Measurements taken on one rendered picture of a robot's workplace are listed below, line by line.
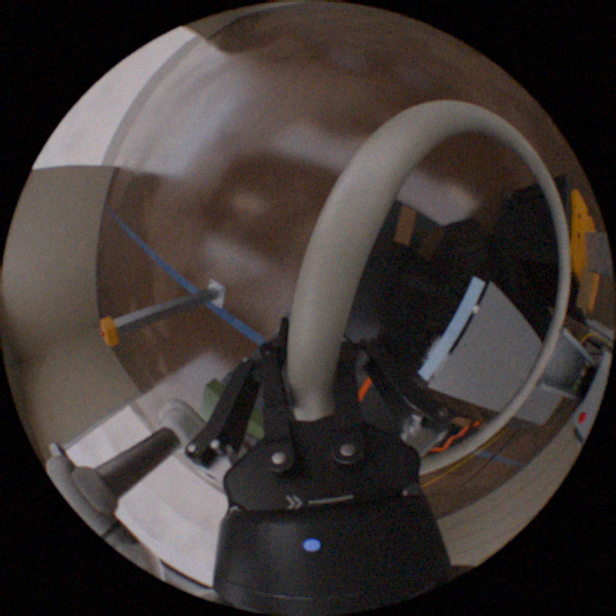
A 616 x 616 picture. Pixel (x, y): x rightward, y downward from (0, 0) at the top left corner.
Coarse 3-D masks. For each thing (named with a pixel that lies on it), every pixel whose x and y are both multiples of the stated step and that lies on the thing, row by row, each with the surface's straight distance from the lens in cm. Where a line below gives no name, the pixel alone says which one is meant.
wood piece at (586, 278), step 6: (582, 270) 127; (588, 270) 126; (582, 276) 125; (588, 276) 126; (582, 282) 124; (588, 282) 127; (582, 288) 123; (588, 288) 128; (582, 294) 122; (588, 294) 129; (582, 300) 121; (588, 300) 130; (576, 306) 122; (582, 306) 121; (582, 312) 126
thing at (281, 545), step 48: (384, 432) 10; (240, 480) 9; (288, 480) 8; (336, 480) 8; (384, 480) 8; (240, 528) 6; (288, 528) 5; (336, 528) 5; (384, 528) 5; (432, 528) 7; (240, 576) 6; (288, 576) 5; (336, 576) 5; (384, 576) 5; (432, 576) 6
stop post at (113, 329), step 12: (216, 288) 181; (180, 300) 154; (192, 300) 157; (204, 300) 168; (216, 300) 184; (144, 312) 138; (156, 312) 139; (168, 312) 146; (180, 312) 154; (108, 324) 127; (120, 324) 129; (132, 324) 132; (144, 324) 137; (108, 336) 125; (120, 336) 132
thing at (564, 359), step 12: (564, 336) 48; (564, 348) 59; (576, 348) 60; (552, 360) 55; (564, 360) 62; (576, 360) 71; (588, 360) 71; (552, 372) 58; (564, 372) 66; (576, 372) 76; (540, 384) 47; (552, 384) 56; (564, 384) 71; (576, 396) 77
